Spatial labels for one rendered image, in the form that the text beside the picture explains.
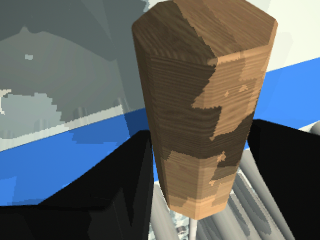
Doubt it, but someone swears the blue flat strip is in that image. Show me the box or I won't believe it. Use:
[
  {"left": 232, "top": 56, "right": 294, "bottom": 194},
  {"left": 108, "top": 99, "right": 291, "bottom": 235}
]
[{"left": 0, "top": 57, "right": 320, "bottom": 207}]

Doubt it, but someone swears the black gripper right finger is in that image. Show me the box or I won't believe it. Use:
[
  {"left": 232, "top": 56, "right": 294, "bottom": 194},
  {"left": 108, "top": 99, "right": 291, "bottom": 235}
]
[{"left": 247, "top": 119, "right": 320, "bottom": 240}]

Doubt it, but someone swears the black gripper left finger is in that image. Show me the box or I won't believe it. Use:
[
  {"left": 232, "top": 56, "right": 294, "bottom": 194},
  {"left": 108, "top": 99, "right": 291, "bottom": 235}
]
[{"left": 0, "top": 129, "right": 155, "bottom": 240}]

